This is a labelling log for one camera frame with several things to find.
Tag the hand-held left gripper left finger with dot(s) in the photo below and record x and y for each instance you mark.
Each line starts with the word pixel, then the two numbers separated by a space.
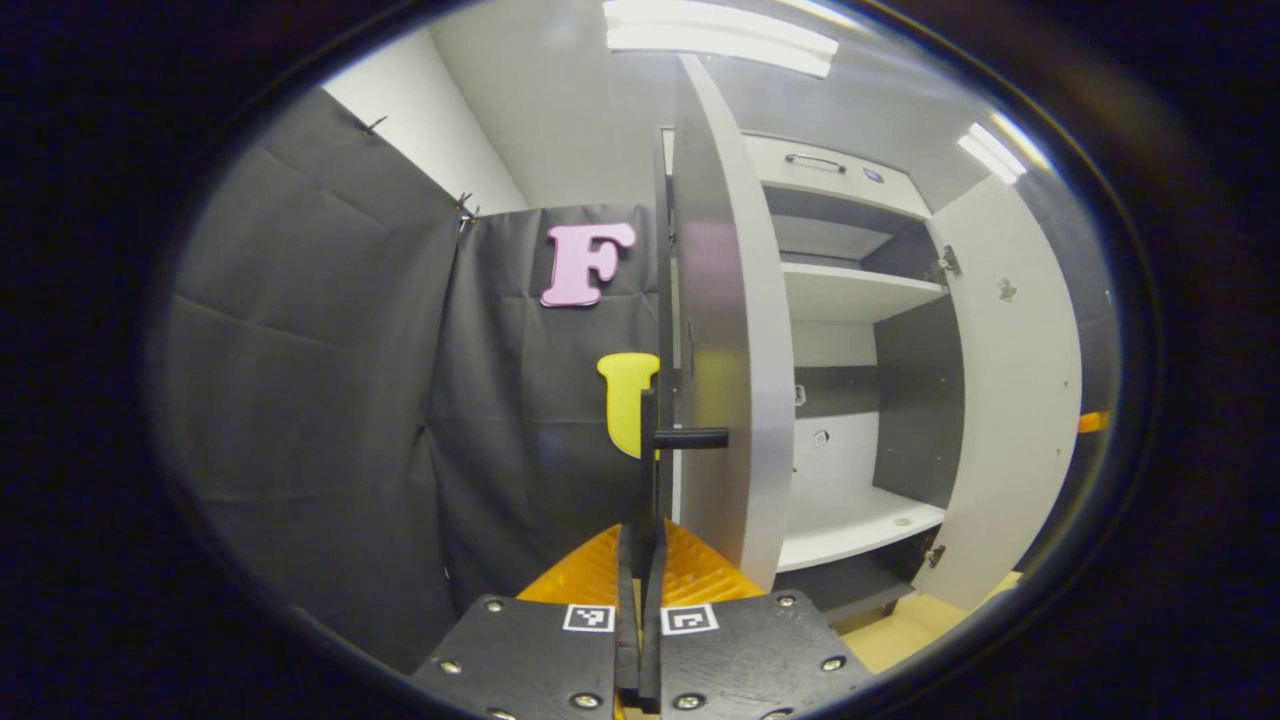
pixel 530 660

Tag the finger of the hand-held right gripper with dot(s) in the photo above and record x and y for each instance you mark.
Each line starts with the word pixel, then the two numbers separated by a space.
pixel 1093 421

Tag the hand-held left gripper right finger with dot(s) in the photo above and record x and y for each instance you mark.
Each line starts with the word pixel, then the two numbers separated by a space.
pixel 760 660

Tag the grey shoe cabinet door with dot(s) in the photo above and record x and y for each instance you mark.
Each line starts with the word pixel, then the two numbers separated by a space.
pixel 735 300
pixel 1010 400

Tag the grey double-door shoe cabinet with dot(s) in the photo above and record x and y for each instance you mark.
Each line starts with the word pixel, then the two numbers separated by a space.
pixel 920 400

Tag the metal door hinge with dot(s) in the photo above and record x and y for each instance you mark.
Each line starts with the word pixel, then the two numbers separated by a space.
pixel 948 262
pixel 934 555

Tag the grey cabinet drawer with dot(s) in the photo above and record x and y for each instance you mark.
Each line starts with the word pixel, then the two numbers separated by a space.
pixel 900 195

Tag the small ceiling light panel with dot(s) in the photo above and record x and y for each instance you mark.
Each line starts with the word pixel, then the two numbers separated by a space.
pixel 990 152

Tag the black backdrop cloth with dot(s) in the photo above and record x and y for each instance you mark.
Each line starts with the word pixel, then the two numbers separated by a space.
pixel 300 400

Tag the large ceiling light panel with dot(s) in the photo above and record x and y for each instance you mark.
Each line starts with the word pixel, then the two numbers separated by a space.
pixel 720 40

